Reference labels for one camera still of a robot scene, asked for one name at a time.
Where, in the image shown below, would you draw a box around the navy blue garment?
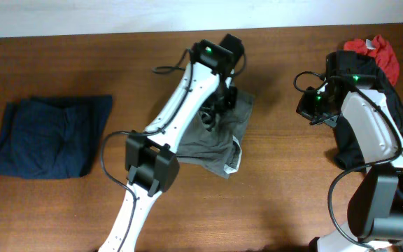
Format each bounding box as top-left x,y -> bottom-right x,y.
0,95 -> 113,179

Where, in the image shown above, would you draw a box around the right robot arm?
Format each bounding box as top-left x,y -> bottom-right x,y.
297,50 -> 403,251

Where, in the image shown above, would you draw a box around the grey shorts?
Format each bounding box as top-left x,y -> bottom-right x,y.
176,90 -> 255,179

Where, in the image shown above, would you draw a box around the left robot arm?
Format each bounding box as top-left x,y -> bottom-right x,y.
99,34 -> 246,251

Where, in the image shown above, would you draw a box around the black garment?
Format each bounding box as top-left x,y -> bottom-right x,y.
326,50 -> 403,170

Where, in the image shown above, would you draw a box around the red garment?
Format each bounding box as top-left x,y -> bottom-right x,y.
343,34 -> 400,86

